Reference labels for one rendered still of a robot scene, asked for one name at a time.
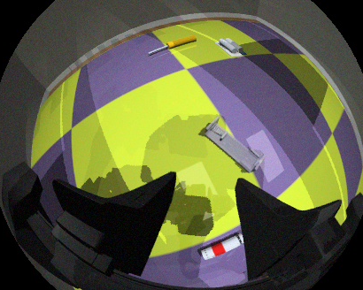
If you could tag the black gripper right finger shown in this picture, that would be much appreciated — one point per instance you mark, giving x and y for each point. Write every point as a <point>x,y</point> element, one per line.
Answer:
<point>271,228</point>

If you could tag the white and red battery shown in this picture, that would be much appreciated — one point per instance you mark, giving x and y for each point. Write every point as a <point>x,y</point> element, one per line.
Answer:
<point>225,246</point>

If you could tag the yellow-handled screwdriver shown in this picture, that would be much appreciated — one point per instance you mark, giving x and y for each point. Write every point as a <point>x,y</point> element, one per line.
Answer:
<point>177,42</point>

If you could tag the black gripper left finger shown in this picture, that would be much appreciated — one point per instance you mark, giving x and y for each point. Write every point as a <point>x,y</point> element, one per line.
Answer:
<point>132,220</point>

